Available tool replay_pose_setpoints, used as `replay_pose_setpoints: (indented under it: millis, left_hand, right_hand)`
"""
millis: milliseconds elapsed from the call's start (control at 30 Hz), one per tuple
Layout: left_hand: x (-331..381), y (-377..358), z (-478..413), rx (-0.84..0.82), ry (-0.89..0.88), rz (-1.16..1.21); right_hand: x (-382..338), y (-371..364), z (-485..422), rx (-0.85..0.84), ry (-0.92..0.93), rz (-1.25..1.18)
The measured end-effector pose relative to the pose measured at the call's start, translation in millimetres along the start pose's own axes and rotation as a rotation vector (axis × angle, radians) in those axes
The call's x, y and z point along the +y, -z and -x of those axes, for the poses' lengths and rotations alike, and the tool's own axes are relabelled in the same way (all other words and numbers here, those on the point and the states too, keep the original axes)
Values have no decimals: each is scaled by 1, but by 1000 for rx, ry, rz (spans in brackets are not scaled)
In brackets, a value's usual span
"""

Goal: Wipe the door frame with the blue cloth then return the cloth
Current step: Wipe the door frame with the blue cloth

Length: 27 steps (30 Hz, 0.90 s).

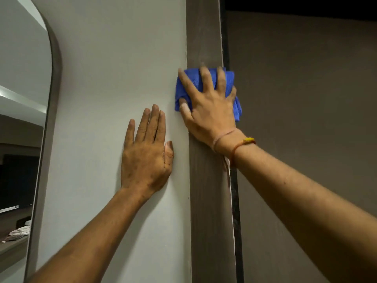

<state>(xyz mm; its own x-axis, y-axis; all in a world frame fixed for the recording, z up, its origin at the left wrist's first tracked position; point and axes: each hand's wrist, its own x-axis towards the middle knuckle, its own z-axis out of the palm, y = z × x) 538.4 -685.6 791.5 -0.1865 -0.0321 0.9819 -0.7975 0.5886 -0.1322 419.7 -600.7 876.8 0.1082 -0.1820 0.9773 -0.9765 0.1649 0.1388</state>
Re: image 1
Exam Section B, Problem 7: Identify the person's right hand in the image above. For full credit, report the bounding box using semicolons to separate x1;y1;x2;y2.
177;66;238;145

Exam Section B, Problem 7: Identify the person's left hand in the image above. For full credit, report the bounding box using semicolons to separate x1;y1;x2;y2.
119;104;175;201

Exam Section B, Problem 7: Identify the blue cleaning cloth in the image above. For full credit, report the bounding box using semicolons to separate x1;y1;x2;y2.
174;67;242;122

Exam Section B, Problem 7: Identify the person's left forearm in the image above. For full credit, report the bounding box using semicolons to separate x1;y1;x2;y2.
26;188;151;283

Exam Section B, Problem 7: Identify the person's right forearm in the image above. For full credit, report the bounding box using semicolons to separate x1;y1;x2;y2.
214;129;377;283

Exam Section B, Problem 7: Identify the grey-brown door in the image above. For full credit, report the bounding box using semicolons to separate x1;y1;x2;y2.
226;10;377;283

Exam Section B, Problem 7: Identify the pink thread bracelet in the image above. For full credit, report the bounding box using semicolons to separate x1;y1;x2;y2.
211;128;238;152

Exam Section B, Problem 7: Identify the orange thread bracelet yellow bead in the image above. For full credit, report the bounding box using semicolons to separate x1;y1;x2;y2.
229;137;257;168

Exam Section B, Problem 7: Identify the brown wooden door frame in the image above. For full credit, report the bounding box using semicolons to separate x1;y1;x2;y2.
185;0;238;283

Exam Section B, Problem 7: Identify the arched wall mirror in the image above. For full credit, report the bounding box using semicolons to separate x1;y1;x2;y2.
0;0;63;283

